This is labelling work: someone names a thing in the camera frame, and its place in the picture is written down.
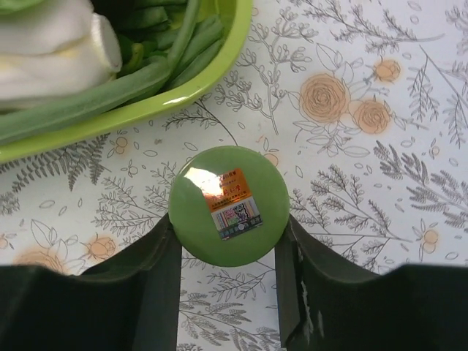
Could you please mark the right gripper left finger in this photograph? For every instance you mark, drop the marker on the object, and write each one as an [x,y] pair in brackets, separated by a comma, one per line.
[128,302]

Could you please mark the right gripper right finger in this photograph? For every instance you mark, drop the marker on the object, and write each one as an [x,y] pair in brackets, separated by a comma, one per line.
[325,302]

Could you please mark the bok choy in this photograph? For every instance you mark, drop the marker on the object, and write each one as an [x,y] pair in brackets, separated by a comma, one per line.
[54,49]

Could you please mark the green beans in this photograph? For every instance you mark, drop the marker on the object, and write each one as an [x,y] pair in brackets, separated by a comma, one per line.
[164,44]

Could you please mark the green plastic tray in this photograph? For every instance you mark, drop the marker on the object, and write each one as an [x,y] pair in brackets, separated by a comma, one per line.
[236,18]

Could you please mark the green pill bottle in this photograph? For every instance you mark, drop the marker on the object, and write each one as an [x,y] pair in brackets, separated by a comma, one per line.
[229,206]

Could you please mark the floral patterned table mat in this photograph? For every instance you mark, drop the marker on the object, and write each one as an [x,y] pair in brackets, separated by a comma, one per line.
[360,105]

